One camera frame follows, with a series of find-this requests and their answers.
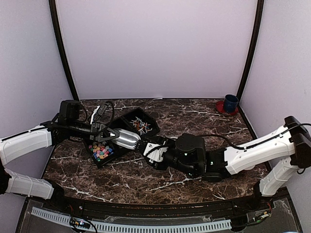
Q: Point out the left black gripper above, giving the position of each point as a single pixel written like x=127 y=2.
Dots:
x=95 y=132

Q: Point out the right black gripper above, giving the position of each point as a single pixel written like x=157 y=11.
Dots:
x=163 y=141

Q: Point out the metal scoop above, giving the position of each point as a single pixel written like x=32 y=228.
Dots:
x=125 y=138

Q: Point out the black three-compartment candy tray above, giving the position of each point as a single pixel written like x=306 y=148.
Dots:
x=123 y=122

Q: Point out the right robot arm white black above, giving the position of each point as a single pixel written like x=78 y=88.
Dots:
x=291 y=143

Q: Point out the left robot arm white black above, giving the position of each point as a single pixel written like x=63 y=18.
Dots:
x=64 y=125

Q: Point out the star candies pile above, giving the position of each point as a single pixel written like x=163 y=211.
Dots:
x=100 y=151

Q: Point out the stick candies pile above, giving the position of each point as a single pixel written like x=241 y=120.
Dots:
x=141 y=126

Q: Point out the red plate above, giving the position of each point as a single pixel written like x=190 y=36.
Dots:
x=220 y=109

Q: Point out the left circuit board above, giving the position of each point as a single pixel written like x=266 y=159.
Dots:
x=78 y=223

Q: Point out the circuit board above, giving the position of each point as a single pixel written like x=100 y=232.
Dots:
x=261 y=216
x=78 y=223

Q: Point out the blue mug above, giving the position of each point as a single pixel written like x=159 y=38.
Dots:
x=230 y=103

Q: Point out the right circuit board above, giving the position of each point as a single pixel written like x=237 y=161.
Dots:
x=261 y=216

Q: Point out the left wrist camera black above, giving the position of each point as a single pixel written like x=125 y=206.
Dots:
x=69 y=109

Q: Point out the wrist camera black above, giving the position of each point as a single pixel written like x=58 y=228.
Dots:
x=69 y=109
x=191 y=144

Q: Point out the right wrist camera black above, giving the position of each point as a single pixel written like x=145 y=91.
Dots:
x=191 y=144

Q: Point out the black front table rail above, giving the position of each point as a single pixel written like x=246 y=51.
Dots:
x=147 y=198

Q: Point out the white slotted cable duct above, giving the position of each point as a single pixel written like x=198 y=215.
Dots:
x=105 y=227

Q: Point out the left black frame post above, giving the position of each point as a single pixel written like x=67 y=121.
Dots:
x=61 y=49

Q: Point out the black frame post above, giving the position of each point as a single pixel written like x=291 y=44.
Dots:
x=252 y=48
x=61 y=49

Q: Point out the right black frame post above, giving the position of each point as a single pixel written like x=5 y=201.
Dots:
x=252 y=48

